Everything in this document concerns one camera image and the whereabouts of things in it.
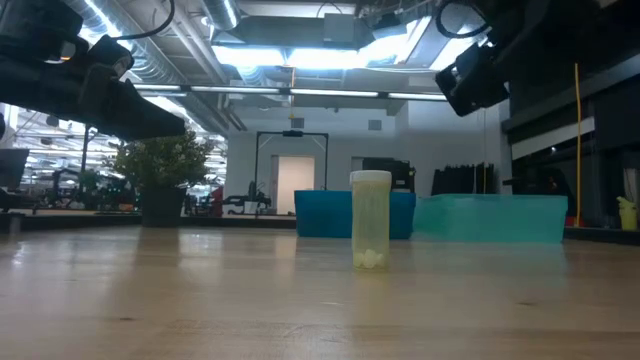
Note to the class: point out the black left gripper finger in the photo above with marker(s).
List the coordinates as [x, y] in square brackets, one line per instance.
[130, 117]

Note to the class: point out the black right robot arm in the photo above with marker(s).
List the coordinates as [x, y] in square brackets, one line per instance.
[560, 30]

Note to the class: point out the dark background robot arm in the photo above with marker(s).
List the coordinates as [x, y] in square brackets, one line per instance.
[252, 197]

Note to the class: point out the translucent teal plastic bin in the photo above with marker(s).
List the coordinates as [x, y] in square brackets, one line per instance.
[490, 220]

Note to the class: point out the blue plastic bin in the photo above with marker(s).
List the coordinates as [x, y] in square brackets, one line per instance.
[320, 215]

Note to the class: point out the green leafy plant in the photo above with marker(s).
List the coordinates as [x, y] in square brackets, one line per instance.
[155, 160]

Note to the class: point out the dark monitor screen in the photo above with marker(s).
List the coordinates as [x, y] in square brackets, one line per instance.
[12, 167]

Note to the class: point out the dark plant pot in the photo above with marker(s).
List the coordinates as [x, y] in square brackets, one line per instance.
[162, 207]

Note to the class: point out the black cabinet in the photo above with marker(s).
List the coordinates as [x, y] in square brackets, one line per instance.
[400, 175]

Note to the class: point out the red background item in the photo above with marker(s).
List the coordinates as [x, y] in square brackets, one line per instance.
[217, 200]

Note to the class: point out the long ceiling light bar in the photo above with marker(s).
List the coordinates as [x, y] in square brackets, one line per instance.
[350, 93]

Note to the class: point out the yellow-green bottle round pills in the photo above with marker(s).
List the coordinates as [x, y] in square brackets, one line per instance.
[371, 220]

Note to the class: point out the yellow-green spray bottle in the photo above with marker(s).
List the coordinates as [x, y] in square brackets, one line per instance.
[627, 217]

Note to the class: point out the thin black metal frame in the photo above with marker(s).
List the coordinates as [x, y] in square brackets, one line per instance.
[85, 155]

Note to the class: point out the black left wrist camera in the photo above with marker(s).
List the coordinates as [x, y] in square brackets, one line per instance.
[35, 25]

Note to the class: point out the black gantry frame with camera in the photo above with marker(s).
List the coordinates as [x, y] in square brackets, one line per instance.
[292, 133]

